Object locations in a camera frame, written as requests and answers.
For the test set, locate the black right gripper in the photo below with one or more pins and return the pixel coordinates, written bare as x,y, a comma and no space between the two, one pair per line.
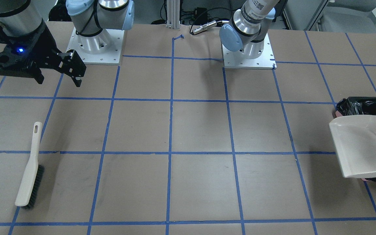
45,46

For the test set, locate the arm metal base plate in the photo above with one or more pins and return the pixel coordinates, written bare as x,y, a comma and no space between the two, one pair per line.
254,55
103,49

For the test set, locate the silver cable connector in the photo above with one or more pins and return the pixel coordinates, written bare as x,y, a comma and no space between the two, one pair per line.
203,28

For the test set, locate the pink bin with black bag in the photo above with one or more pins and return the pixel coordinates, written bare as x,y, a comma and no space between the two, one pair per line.
357,106

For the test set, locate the beige hand brush black bristles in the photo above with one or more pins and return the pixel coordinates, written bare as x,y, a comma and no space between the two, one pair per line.
33,173

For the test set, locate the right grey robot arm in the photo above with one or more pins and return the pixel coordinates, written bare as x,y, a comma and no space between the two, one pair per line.
90,17

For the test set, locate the aluminium frame post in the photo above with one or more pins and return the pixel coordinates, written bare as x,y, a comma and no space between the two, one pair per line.
173,14

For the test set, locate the beige plastic dustpan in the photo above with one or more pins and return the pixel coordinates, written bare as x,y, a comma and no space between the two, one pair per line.
354,139

